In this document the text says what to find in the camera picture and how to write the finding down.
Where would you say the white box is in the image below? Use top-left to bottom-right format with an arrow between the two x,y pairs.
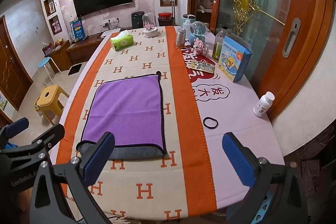
101,30 -> 122,40

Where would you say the orange patterned blanket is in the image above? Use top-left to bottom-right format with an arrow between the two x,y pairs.
50,26 -> 218,224

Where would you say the pink flower ornament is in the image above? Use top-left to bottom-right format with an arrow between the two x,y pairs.
193,39 -> 209,55

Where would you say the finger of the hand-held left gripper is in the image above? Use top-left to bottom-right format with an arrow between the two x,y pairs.
31,124 -> 65,163
0,117 -> 30,146

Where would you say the blue printed bag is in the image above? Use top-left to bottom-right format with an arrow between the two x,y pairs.
69,18 -> 86,42

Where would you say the yellow liquid bottle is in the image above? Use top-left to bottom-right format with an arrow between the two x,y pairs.
212,25 -> 229,62

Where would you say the black hair tie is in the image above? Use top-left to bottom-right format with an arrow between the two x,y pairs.
203,117 -> 219,130

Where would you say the purple towel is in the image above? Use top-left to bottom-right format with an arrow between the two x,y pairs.
76,73 -> 168,160

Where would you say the wooden television cabinet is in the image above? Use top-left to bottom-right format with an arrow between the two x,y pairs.
43,29 -> 117,74

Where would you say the green tissue pack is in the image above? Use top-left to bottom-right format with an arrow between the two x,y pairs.
109,32 -> 135,51

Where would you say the white pill bottle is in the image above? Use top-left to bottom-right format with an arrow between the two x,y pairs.
253,91 -> 276,118

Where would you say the black heater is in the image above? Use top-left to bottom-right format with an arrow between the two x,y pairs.
131,11 -> 146,29

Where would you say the brown wooden door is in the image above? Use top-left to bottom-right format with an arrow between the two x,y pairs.
0,15 -> 33,111

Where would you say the silver blister pack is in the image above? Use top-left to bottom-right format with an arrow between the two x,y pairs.
189,60 -> 216,75

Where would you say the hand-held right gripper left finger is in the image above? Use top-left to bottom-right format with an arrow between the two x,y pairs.
29,132 -> 116,224

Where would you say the blue snow globe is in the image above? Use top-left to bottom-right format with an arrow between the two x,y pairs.
189,21 -> 207,45

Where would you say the glass dome with pink flowers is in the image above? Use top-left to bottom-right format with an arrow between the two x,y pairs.
142,13 -> 159,38

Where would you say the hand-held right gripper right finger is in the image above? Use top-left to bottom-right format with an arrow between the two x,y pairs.
222,132 -> 308,224

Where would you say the metal door handle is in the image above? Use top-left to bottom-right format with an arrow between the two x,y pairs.
282,18 -> 301,58

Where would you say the gold door ornament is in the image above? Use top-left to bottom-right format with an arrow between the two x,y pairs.
230,0 -> 263,36

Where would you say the blue round stool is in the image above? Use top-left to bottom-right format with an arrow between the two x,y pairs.
37,57 -> 62,85

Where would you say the black bin with red lid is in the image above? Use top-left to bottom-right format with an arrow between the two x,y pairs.
157,12 -> 175,28

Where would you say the black floor mat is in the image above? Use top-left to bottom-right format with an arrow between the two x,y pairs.
67,63 -> 85,76

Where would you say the yellow plastic stool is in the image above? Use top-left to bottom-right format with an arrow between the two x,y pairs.
33,85 -> 70,126

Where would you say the silver drink can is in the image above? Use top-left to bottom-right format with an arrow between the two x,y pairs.
176,28 -> 186,49

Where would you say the blue cardboard box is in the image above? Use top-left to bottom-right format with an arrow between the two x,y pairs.
218,34 -> 253,83

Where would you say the wooden framed glass sliding door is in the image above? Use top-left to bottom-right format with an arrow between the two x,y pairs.
213,0 -> 336,121

